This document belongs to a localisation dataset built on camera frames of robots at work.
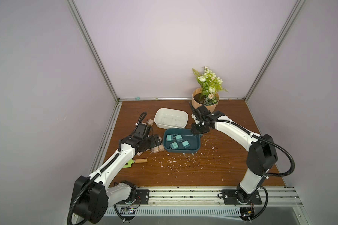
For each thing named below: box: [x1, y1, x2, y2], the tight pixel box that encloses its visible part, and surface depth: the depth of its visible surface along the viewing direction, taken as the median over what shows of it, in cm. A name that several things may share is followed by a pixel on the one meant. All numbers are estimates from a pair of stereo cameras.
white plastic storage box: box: [153, 107, 189, 129], surface depth 108 cm
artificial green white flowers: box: [192, 66, 229, 106], surface depth 94 cm
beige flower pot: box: [192, 87, 220, 113], surface depth 100 cm
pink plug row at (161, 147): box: [158, 144, 165, 152], surface depth 91 cm
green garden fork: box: [122, 158, 148, 169], surface depth 87 cm
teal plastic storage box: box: [162, 128, 201, 154], surface depth 94 cm
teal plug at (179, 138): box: [175, 134, 183, 143], surface depth 96 cm
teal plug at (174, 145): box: [169, 141, 179, 150], surface depth 92 cm
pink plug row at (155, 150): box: [151, 146, 160, 154], surface depth 91 cm
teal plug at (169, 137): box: [166, 134, 174, 142], surface depth 96 cm
